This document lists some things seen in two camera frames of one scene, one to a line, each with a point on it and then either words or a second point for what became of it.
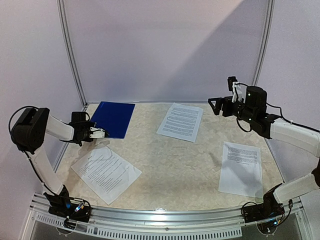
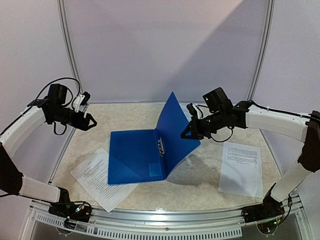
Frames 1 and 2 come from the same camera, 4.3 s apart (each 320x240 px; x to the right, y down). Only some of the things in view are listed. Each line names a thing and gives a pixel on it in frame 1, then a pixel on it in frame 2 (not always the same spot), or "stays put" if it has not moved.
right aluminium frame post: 265,42 stays put
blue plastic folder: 113,117 to 151,155
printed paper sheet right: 241,170 stays put
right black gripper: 225,105 to 195,128
